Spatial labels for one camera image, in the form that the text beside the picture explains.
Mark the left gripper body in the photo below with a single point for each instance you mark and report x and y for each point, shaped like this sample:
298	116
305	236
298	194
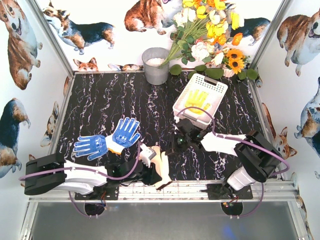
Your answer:
152	175

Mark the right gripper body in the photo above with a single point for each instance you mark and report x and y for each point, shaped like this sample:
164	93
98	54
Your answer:
173	143

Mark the cream knit glove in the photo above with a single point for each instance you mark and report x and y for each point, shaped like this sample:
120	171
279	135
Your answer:
162	167

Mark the yellow coated work glove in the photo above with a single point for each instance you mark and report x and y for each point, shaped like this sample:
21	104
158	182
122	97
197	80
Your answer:
197	100

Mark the white plastic storage basket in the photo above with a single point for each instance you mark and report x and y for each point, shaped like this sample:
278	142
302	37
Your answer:
216	90

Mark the blue dotted glove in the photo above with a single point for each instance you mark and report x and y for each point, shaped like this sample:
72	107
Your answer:
93	146
124	136

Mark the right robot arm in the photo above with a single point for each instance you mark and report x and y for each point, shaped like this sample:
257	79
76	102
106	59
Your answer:
259	159

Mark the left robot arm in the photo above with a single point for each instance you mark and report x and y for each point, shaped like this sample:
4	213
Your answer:
53	172

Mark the grey metal bucket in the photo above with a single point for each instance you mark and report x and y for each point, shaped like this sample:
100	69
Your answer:
155	67

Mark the sunflower pot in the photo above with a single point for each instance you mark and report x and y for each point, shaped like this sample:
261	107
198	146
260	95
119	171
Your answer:
234	62

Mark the artificial flower bouquet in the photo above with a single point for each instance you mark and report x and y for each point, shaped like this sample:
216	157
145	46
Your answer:
202	31

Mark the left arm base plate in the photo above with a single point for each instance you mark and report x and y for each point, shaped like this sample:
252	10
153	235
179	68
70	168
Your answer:
104	192

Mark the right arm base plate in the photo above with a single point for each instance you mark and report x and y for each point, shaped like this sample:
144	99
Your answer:
223	191

